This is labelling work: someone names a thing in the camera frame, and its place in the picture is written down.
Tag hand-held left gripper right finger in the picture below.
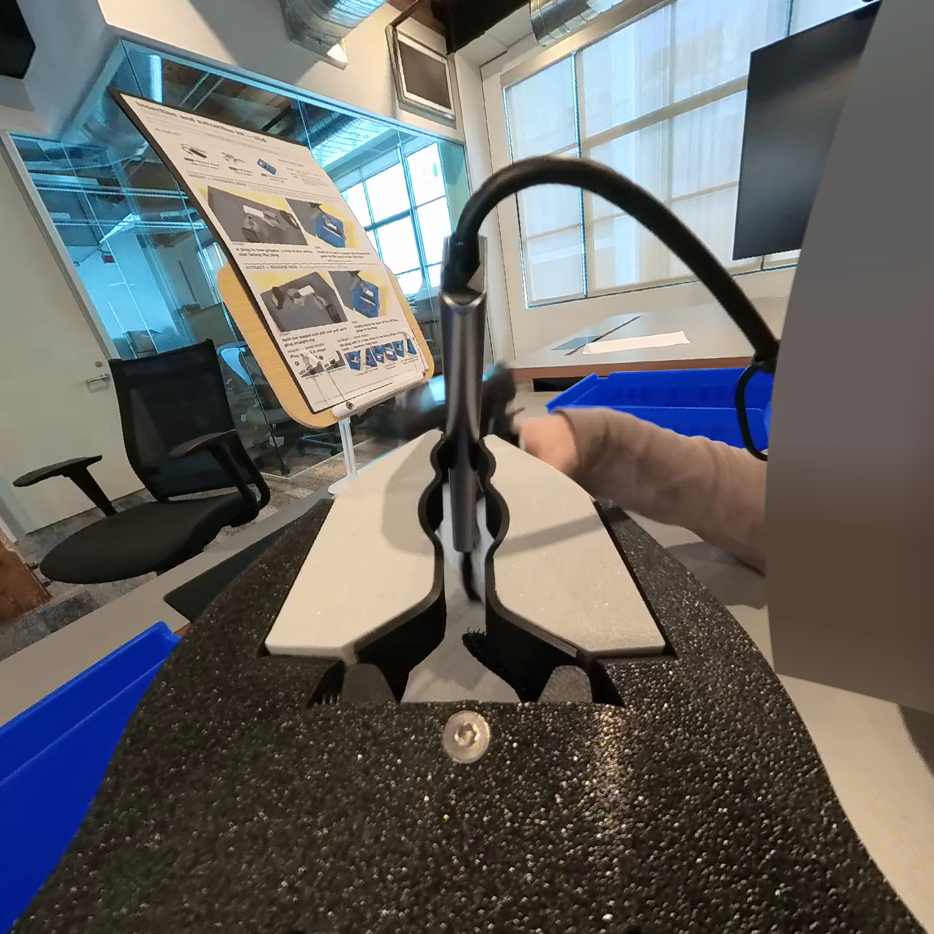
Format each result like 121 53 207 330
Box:
478 435 668 700

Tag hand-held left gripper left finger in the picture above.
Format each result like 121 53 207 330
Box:
264 431 448 700

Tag black usb cable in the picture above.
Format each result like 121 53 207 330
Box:
442 156 782 461

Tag person's right forearm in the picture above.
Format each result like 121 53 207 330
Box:
514 406 769 575

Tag white board stand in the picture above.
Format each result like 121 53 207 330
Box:
328 414 363 496

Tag black table mat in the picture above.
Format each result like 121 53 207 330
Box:
163 503 323 623

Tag blue plastic bin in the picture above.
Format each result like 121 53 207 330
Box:
546 367 774 452
0 622 182 929

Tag wooden display board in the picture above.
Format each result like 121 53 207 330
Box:
216 261 436 430

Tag black office chair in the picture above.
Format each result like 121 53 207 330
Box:
13 339 271 585

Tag white paper sheet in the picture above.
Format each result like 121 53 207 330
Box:
581 330 690 356

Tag printed instruction sheet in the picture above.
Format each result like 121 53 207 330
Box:
111 89 430 415

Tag long conference table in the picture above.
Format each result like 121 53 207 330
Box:
509 290 798 382

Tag large paned window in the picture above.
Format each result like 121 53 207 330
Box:
502 0 811 307

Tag white door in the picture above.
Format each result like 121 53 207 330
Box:
0 139 147 535

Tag black velcro strap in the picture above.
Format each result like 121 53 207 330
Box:
463 626 528 703

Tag wall air vent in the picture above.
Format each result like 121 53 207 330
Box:
393 24 458 122

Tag silver ceiling duct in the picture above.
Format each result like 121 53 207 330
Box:
530 0 661 47

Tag black wall monitor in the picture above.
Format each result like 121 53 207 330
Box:
732 3 881 262

